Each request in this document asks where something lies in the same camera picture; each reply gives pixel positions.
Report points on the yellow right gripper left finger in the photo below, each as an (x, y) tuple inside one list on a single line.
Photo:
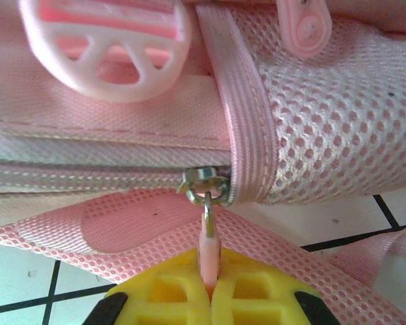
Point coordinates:
[(165, 291)]

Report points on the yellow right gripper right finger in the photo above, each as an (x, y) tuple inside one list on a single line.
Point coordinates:
[(257, 291)]

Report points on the pink backpack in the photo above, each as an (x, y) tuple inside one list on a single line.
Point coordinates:
[(128, 122)]

